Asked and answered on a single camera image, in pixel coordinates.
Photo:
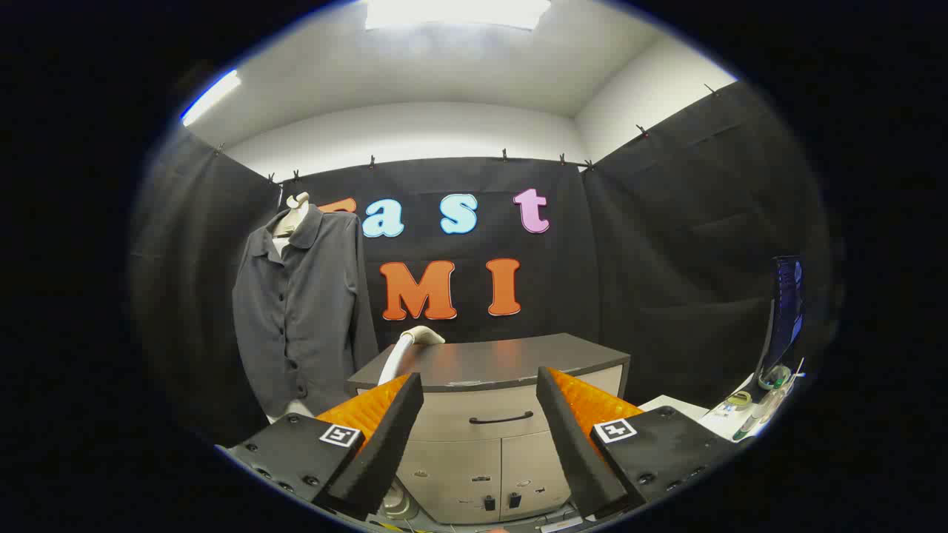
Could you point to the black backdrop cloth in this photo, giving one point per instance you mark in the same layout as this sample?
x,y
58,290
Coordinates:
x,y
666,259

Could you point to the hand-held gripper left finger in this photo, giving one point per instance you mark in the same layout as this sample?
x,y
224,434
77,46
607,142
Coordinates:
x,y
385,437

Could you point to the dark computer monitor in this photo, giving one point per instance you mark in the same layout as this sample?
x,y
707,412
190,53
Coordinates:
x,y
785,311

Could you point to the ceiling strip light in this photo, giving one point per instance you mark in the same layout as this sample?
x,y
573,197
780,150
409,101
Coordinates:
x,y
211,98

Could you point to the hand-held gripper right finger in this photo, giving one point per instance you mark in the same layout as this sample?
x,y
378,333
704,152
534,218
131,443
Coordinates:
x,y
574,444

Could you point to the beige cabinet with dark top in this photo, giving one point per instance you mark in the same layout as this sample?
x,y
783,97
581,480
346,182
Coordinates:
x,y
489,359

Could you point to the rectangular ceiling light panel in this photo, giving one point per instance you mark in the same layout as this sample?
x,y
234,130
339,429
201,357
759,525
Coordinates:
x,y
455,13

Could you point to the grey button-up shirt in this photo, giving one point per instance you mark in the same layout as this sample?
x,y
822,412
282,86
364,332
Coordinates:
x,y
311,311

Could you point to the white side table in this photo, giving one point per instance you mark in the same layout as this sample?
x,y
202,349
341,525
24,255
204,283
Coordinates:
x,y
722,423

